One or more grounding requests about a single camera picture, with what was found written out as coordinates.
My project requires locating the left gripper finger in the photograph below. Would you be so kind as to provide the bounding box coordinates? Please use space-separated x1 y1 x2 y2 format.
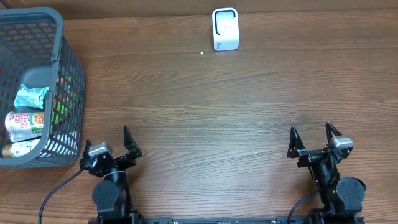
81 139 92 159
123 125 142 159

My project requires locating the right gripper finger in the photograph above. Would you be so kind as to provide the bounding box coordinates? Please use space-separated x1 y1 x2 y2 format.
325 121 341 143
287 126 306 158

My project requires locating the green chip bag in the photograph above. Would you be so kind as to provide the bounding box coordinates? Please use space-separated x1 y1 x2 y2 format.
51 77 78 131

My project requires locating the white tube with gold cap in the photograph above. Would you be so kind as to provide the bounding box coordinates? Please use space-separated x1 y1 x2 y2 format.
2 139 40 158

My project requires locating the cup noodles container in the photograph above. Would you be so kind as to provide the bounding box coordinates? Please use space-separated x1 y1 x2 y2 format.
5 112 45 142

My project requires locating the teal snack packet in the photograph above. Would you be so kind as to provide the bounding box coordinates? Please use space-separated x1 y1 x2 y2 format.
14 84 49 109

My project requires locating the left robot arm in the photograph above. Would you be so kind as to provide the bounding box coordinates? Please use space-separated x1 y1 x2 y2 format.
80 126 142 224

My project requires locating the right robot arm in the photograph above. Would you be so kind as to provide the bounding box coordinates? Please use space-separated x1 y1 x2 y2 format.
286 122 366 223

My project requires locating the white barcode scanner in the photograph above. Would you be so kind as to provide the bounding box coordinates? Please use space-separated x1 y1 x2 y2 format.
211 7 239 51

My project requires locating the grey plastic shopping basket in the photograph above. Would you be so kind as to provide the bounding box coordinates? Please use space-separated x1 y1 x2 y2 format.
1 7 86 169

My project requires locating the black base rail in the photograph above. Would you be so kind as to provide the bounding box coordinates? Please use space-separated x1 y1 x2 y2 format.
88 217 365 224

